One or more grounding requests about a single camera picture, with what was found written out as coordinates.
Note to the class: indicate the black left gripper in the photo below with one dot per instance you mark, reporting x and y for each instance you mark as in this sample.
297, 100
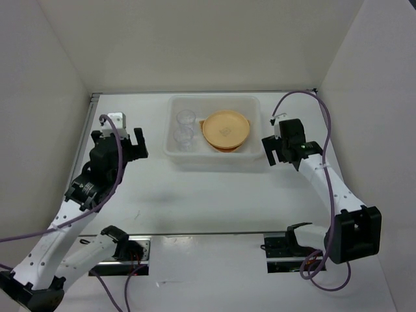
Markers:
137, 151

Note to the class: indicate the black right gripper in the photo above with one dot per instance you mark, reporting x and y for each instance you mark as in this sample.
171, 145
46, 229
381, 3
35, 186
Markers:
270, 143

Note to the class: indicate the clear glass cup front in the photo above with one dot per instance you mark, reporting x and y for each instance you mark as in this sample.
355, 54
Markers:
183, 137

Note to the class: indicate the clear glass cup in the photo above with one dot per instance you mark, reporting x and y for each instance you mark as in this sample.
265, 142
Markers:
183, 137
186, 118

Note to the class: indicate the translucent white plastic bin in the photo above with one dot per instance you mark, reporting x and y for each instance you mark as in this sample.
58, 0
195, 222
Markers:
201, 153

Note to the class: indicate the woven bamboo triangular tray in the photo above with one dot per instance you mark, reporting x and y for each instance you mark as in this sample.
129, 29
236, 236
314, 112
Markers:
222, 150

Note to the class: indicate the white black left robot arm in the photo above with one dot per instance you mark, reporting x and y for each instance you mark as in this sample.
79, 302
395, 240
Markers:
40, 281

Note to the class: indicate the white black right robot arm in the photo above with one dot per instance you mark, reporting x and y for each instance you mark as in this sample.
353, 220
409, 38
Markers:
355, 229

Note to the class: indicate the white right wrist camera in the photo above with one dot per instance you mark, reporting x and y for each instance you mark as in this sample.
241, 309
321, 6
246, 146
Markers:
275, 121

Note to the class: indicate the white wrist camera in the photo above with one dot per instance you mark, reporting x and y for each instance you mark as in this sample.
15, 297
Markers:
275, 121
114, 122

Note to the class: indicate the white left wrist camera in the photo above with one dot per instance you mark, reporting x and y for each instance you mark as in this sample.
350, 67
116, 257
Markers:
114, 122

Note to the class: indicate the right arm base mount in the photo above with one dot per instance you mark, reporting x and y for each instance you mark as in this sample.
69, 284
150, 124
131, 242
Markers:
280, 257

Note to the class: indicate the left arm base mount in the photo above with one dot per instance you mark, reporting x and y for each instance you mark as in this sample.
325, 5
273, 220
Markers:
135, 257

